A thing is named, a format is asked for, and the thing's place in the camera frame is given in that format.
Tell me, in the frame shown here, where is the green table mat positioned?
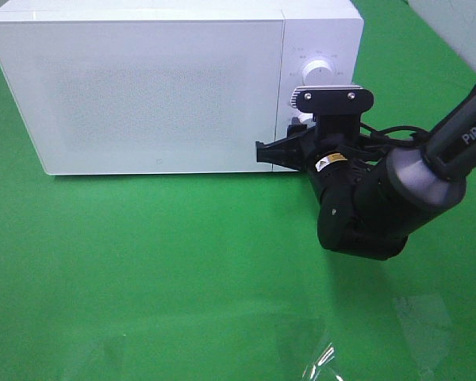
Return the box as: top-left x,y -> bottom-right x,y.
0,68 -> 476,380

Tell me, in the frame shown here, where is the clear tape patch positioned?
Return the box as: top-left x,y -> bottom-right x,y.
261,317 -> 338,381

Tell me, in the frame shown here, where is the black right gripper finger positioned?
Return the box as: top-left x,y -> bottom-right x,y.
286,123 -> 307,137
255,130 -> 312,169

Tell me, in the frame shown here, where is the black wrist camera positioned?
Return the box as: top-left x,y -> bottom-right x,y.
290,85 -> 374,115

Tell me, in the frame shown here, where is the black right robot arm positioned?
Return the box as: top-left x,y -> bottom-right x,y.
255,83 -> 476,260

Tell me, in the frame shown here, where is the white microwave knob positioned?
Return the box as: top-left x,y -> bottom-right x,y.
302,60 -> 335,86
296,112 -> 314,125

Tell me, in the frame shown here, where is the white microwave door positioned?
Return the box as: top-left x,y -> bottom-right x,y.
0,21 -> 283,175

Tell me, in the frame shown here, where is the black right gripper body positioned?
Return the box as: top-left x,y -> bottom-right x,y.
301,114 -> 381,191

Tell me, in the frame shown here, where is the white microwave oven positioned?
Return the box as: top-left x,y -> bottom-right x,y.
0,0 -> 365,176

